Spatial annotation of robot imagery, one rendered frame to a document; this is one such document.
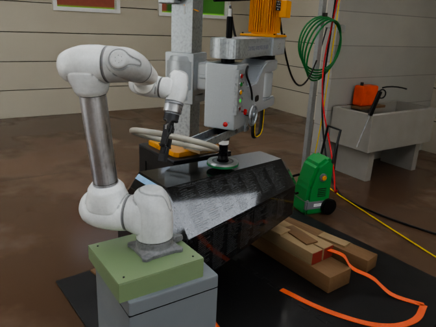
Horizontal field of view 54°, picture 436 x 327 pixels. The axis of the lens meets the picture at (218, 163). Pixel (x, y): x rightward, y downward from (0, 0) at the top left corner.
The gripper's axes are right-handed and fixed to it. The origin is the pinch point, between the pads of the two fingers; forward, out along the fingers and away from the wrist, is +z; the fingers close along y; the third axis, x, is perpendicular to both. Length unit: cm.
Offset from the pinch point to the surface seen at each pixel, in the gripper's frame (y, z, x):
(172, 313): -31, 62, -25
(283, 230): 146, 36, -70
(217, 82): 65, -54, -8
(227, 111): 69, -37, -17
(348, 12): 319, -219, -104
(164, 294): -37, 54, -21
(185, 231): 46, 40, -10
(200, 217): 57, 31, -15
